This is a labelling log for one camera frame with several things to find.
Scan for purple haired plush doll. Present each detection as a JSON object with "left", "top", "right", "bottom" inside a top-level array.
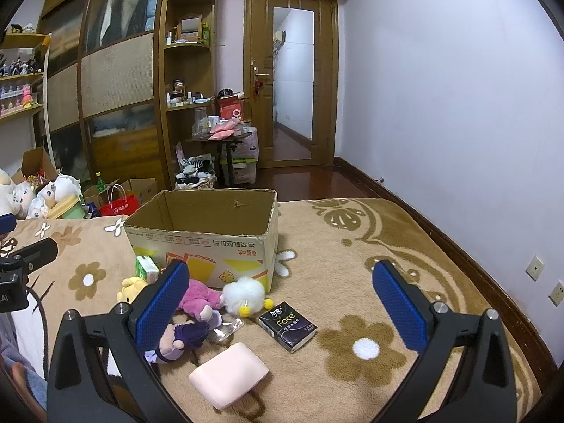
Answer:
[{"left": 144, "top": 321, "right": 209, "bottom": 365}]

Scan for yellow bear plush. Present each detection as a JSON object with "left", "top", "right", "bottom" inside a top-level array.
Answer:
[{"left": 117, "top": 276, "right": 148, "bottom": 304}]

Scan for pink swirl plush cushion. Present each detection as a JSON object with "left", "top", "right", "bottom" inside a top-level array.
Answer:
[{"left": 188, "top": 342, "right": 270, "bottom": 410}]

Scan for black Face tissue pack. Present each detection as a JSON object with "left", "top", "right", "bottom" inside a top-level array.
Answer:
[{"left": 258, "top": 302, "right": 317, "bottom": 353}]

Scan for pink bear plush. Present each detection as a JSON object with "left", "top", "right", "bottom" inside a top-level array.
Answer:
[{"left": 178, "top": 279, "right": 224, "bottom": 322}]

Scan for white fluffy duck plush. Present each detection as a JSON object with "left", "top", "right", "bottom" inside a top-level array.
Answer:
[{"left": 222, "top": 277, "right": 274, "bottom": 318}]

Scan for green tissue pack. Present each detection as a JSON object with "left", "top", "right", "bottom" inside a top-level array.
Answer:
[{"left": 136, "top": 255, "right": 161, "bottom": 284}]

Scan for pile of white plush toys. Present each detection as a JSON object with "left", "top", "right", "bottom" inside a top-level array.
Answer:
[{"left": 1, "top": 170, "right": 87, "bottom": 220}]

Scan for beige floral blanket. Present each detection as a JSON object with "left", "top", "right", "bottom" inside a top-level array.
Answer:
[{"left": 0, "top": 197, "right": 543, "bottom": 423}]

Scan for open cardboard box left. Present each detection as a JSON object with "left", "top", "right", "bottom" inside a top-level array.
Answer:
[{"left": 12, "top": 147, "right": 57, "bottom": 183}]

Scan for open cardboard box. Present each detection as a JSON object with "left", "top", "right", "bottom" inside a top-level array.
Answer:
[
  {"left": 124, "top": 188, "right": 279, "bottom": 291},
  {"left": 12, "top": 147, "right": 57, "bottom": 183}
]

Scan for green bottle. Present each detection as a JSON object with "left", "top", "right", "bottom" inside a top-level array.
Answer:
[{"left": 96, "top": 172, "right": 106, "bottom": 193}]

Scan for red paper shopping bag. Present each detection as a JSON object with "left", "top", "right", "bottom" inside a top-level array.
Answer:
[{"left": 99, "top": 184, "right": 141, "bottom": 217}]

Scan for clear plastic bag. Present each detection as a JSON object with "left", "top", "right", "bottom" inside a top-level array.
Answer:
[{"left": 207, "top": 318, "right": 245, "bottom": 345}]

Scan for cardboard box on floor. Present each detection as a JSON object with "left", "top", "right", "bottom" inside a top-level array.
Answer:
[{"left": 83, "top": 178, "right": 159, "bottom": 207}]

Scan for yellow toy shelf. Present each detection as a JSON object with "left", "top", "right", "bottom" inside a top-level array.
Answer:
[{"left": 1, "top": 31, "right": 51, "bottom": 123}]

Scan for basket with zebra plush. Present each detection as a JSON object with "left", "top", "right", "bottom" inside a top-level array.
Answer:
[{"left": 175, "top": 154, "right": 217, "bottom": 190}]

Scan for wooden wardrobe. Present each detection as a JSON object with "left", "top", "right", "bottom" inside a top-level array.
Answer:
[{"left": 35, "top": 0, "right": 166, "bottom": 188}]

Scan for small black side table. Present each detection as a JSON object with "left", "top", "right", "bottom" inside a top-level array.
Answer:
[{"left": 184, "top": 132, "right": 251, "bottom": 187}]

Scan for pink packets on table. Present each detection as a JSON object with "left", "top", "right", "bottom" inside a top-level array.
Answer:
[{"left": 208, "top": 119, "right": 240, "bottom": 141}]

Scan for clear plastic storage bin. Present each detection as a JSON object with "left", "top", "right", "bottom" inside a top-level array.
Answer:
[{"left": 221, "top": 159, "right": 257, "bottom": 186}]

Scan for wooden corner shelf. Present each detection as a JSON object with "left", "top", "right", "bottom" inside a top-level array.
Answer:
[{"left": 154, "top": 0, "right": 215, "bottom": 189}]

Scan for red bag on table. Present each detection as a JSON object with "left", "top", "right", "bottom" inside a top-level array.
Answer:
[{"left": 218, "top": 96, "right": 244, "bottom": 120}]

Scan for wooden door with mirror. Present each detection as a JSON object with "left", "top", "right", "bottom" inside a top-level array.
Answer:
[{"left": 244, "top": 0, "right": 338, "bottom": 168}]

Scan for wall socket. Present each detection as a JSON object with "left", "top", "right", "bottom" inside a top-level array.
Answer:
[
  {"left": 526, "top": 256, "right": 545, "bottom": 281},
  {"left": 549, "top": 281, "right": 564, "bottom": 307}
]

